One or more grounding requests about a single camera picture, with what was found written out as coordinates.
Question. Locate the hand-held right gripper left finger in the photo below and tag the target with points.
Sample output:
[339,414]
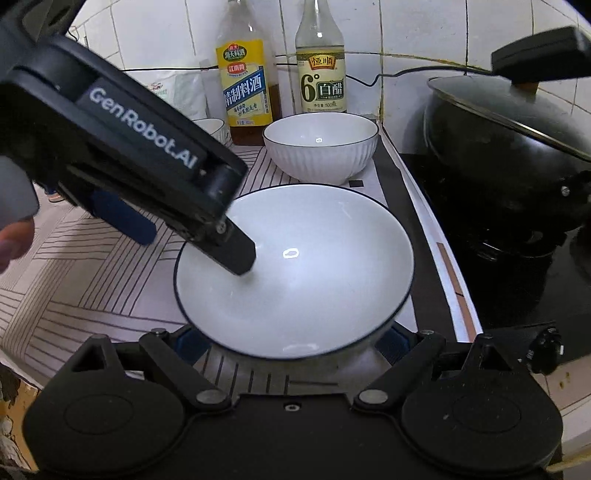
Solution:
[190,344]

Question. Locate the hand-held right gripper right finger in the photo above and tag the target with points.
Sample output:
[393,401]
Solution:
[392,344]

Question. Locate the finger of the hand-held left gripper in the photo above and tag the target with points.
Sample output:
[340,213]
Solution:
[235,251]
[127,219]

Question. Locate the white ribbed bowl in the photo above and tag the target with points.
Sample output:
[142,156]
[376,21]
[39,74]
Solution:
[323,147]
[295,277]
[213,131]

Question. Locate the person's left hand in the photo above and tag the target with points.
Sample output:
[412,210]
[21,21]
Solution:
[14,240]

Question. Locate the striped table mat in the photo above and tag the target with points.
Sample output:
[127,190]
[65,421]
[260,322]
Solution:
[92,286]

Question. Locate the white powder bag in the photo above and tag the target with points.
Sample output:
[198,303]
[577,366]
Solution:
[184,94]

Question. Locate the black stove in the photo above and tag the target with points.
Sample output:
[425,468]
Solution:
[503,295]

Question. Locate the amber cooking wine bottle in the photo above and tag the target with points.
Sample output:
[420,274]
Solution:
[244,87]

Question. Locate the black stove knob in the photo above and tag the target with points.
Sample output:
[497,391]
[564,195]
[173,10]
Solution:
[547,348]

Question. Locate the floral patterned cloth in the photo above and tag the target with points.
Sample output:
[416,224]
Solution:
[11,415]

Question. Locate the clear vinegar bottle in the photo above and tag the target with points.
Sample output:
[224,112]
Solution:
[322,74]

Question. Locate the black wok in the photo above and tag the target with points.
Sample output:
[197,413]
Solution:
[498,161]

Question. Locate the glass wok lid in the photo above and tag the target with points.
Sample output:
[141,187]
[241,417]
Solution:
[538,53]

